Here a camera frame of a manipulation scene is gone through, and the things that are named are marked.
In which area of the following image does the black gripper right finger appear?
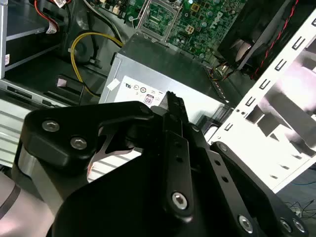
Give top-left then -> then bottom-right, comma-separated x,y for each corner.
172,92 -> 311,237

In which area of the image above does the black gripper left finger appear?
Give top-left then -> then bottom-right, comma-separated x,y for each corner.
22,91 -> 196,225

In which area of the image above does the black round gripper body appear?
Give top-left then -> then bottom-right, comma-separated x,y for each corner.
52,147 -> 244,237

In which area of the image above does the metal socket cover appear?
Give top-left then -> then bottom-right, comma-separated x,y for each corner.
134,0 -> 182,44

